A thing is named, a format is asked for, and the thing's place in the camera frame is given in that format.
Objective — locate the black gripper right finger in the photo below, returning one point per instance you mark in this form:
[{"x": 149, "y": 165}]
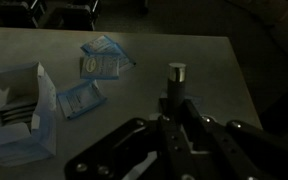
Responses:
[{"x": 237, "y": 143}]

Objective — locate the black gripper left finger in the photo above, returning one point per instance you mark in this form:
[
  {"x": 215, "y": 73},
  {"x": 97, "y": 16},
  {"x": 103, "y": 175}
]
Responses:
[{"x": 124, "y": 140}]

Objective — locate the open Twinings tea box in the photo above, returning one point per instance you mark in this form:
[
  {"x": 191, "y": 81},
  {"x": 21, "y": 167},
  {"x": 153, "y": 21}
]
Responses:
[{"x": 20, "y": 143}]

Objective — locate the light wooden coffee table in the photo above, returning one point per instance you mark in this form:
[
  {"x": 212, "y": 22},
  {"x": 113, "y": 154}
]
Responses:
[{"x": 184, "y": 56}]

